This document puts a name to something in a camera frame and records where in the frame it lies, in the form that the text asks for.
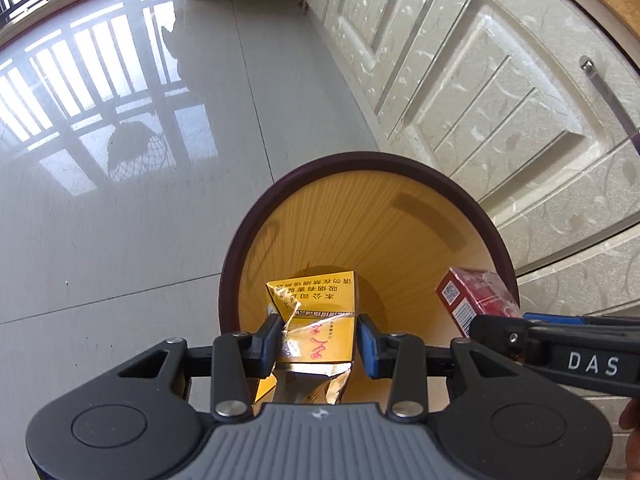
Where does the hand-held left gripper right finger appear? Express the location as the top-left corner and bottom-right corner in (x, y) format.
(357, 313), (522, 422)

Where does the yellow cigarette pack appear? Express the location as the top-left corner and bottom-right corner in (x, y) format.
(254, 271), (361, 406)

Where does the person's right hand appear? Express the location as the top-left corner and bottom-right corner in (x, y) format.
(620, 399), (640, 480)

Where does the cream patterned cabinet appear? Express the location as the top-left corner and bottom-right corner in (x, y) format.
(287, 0), (640, 322)

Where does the metal cabinet handle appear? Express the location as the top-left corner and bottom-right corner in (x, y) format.
(579, 58), (640, 152)

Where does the beige bin with brown rim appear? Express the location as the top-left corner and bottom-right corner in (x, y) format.
(218, 151), (521, 408)

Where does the red cigarette pack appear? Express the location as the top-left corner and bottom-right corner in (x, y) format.
(436, 266), (521, 338)

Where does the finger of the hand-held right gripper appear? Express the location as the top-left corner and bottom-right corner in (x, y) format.
(469, 314), (538, 361)
(522, 312), (640, 329)

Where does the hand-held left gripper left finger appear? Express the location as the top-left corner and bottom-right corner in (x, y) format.
(117, 312), (285, 422)

